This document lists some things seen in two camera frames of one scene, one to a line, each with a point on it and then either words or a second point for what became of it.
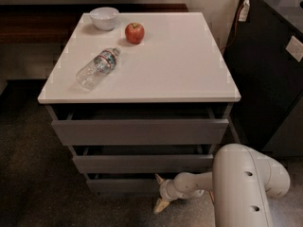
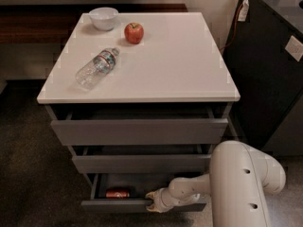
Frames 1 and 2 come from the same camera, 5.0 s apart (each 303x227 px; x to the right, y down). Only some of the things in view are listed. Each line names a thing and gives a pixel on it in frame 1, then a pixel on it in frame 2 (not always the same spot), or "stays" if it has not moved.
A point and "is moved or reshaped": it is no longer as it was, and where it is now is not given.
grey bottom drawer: (126, 186) is moved or reshaped
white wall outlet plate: (295, 48) stays
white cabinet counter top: (177, 61) stays
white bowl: (103, 17) stays
